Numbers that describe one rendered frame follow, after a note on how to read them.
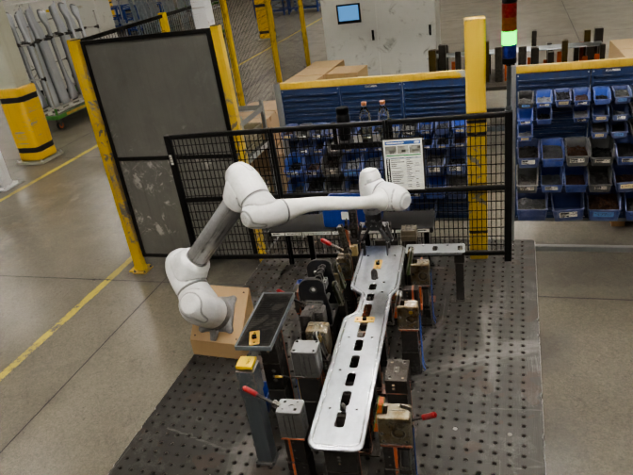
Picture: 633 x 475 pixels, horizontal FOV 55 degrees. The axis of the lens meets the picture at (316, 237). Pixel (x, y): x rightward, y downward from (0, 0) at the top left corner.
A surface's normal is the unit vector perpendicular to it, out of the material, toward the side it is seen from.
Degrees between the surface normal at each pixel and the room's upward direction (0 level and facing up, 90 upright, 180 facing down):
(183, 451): 0
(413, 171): 90
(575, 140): 89
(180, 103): 91
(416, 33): 90
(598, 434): 0
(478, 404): 0
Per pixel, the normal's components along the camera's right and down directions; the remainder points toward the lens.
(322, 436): -0.13, -0.89
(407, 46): -0.28, 0.46
